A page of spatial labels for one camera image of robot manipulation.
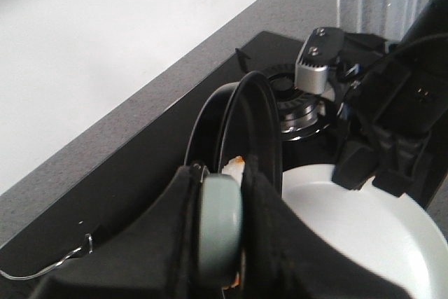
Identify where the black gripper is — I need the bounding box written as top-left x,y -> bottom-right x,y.
331,33 -> 447,197

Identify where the left gripper own black left finger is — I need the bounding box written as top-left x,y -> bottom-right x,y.
32,164 -> 207,298

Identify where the left gripper own black right finger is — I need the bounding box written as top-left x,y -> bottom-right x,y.
242,155 -> 410,298

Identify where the white round plate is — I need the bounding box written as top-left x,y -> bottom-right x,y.
282,164 -> 447,298

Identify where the fried egg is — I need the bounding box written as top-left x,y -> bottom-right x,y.
222,155 -> 246,290

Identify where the black frying pan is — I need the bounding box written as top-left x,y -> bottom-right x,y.
184,71 -> 283,193

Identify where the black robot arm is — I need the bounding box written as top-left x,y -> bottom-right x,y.
34,0 -> 447,298

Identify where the right black gas burner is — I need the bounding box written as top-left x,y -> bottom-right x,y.
262,64 -> 330,141

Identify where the black glass gas stove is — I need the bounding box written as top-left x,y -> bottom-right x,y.
0,31 -> 351,272

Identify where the wire pan stand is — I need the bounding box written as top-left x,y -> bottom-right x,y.
0,232 -> 95,281

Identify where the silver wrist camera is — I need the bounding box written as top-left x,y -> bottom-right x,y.
295,27 -> 344,95

